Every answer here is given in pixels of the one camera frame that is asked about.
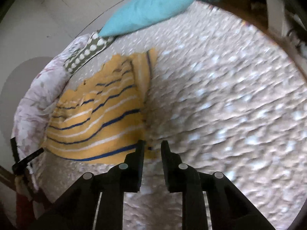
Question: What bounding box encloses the yellow striped knit garment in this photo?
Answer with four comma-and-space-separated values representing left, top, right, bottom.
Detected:
42, 49, 158, 164

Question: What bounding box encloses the pink floral duvet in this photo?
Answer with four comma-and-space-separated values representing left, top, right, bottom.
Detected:
13, 34, 91, 190

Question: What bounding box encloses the grey dotted bedspread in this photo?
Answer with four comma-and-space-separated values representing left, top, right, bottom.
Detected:
35, 0, 307, 230

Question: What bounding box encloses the olive white-dotted pillow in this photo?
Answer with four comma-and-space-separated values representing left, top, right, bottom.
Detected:
64, 31, 116, 75

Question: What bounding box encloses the turquoise pillow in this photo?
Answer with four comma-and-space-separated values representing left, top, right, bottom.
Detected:
99, 0, 195, 37

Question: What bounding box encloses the white cluttered shelf unit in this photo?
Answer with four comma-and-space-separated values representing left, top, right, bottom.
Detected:
250, 0, 306, 69

